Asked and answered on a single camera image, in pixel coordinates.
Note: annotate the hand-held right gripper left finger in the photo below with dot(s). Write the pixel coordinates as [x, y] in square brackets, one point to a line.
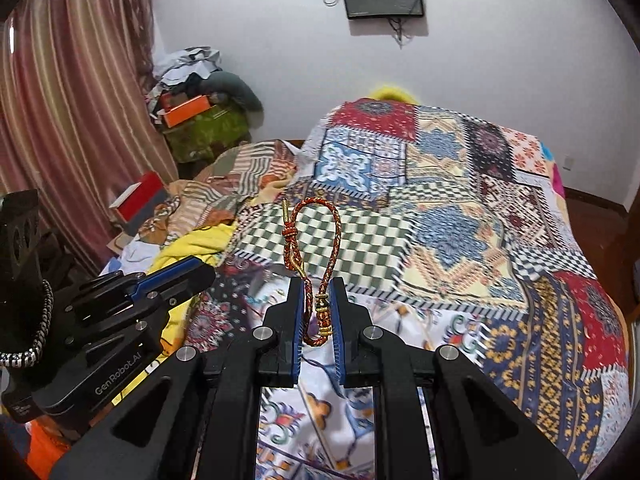
[299, 320]

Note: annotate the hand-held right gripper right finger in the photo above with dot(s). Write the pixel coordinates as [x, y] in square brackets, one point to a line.
[336, 325]

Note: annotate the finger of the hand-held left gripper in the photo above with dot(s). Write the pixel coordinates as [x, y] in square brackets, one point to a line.
[167, 272]
[190, 285]

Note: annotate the yellow cloth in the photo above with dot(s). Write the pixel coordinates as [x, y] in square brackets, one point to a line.
[195, 250]

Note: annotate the red box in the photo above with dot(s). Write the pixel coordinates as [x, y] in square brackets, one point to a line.
[142, 200]

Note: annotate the striped orange blanket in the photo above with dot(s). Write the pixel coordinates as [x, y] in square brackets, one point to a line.
[235, 185]

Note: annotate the patchwork printed blanket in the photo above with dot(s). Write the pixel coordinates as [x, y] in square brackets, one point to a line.
[450, 260]

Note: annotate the green cloth covered table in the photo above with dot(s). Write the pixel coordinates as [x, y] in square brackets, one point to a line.
[210, 132]

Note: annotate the orange box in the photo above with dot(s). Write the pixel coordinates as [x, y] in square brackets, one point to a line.
[187, 110]

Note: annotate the striped red curtain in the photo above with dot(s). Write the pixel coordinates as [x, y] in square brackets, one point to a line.
[65, 110]

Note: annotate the pile of clothes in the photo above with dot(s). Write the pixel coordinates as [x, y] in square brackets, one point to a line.
[200, 75]

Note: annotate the yellow fluffy object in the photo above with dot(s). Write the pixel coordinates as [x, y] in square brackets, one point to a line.
[392, 95]

